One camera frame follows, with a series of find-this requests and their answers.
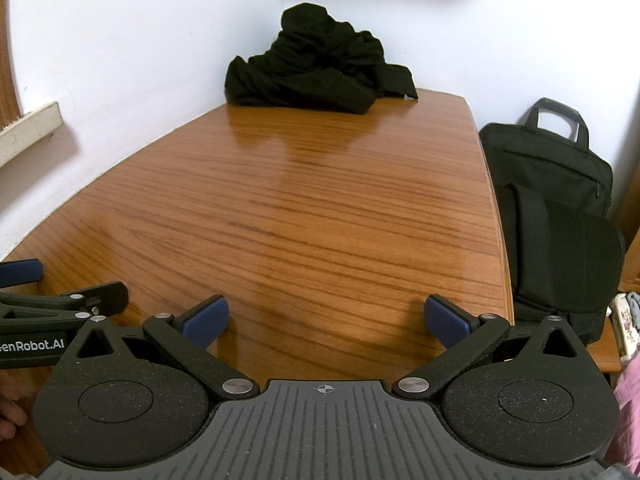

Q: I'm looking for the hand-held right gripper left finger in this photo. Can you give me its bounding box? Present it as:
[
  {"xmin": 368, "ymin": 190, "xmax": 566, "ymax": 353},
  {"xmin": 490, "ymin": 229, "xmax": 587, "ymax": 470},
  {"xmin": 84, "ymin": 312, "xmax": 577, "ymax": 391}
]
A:
[{"xmin": 62, "ymin": 294, "xmax": 259, "ymax": 404}]

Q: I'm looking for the wooden window frame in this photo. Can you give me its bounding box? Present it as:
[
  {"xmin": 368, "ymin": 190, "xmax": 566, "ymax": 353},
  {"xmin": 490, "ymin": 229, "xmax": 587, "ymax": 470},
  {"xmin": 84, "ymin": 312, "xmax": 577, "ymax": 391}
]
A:
[{"xmin": 0, "ymin": 0, "xmax": 21, "ymax": 121}]

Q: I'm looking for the pink cloth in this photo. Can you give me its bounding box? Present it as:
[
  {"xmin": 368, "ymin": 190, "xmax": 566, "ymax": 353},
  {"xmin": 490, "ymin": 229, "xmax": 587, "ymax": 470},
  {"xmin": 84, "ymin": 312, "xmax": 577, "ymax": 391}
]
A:
[{"xmin": 612, "ymin": 360, "xmax": 640, "ymax": 466}]

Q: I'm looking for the black garment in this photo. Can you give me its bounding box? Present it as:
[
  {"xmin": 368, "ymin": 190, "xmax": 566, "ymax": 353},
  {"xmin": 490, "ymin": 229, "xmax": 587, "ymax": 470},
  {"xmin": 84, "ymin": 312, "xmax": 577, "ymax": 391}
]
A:
[{"xmin": 223, "ymin": 2, "xmax": 420, "ymax": 115}]

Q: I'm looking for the floral cloth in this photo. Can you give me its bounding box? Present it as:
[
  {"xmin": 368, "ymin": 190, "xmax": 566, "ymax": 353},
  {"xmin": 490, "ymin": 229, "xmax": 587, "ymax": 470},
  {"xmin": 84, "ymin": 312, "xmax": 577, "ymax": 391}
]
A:
[{"xmin": 619, "ymin": 292, "xmax": 640, "ymax": 376}]

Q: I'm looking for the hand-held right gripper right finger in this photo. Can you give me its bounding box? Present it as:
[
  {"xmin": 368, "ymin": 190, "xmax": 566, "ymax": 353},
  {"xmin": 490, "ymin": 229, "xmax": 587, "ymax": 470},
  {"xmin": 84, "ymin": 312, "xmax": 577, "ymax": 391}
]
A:
[{"xmin": 392, "ymin": 294, "xmax": 589, "ymax": 404}]

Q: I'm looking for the beige window sill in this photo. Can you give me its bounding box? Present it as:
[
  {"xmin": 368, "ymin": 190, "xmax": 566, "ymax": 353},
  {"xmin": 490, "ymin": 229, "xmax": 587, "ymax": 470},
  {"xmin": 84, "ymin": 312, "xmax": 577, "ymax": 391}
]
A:
[{"xmin": 0, "ymin": 101, "xmax": 64, "ymax": 168}]

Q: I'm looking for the person's left hand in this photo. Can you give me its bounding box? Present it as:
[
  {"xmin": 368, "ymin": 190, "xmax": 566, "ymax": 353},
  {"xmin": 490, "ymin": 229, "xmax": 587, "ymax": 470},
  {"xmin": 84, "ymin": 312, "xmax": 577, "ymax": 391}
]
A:
[{"xmin": 0, "ymin": 375, "xmax": 30, "ymax": 440}]

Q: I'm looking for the black laptop bag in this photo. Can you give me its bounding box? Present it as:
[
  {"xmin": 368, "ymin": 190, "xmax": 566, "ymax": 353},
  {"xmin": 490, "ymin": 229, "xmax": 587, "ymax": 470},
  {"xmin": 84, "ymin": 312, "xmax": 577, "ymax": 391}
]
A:
[{"xmin": 479, "ymin": 97, "xmax": 627, "ymax": 346}]

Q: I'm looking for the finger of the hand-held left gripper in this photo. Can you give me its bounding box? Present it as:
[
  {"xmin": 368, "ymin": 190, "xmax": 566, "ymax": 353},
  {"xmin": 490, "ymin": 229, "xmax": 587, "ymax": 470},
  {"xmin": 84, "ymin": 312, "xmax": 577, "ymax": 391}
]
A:
[
  {"xmin": 0, "ymin": 259, "xmax": 44, "ymax": 292},
  {"xmin": 0, "ymin": 282, "xmax": 129, "ymax": 332}
]

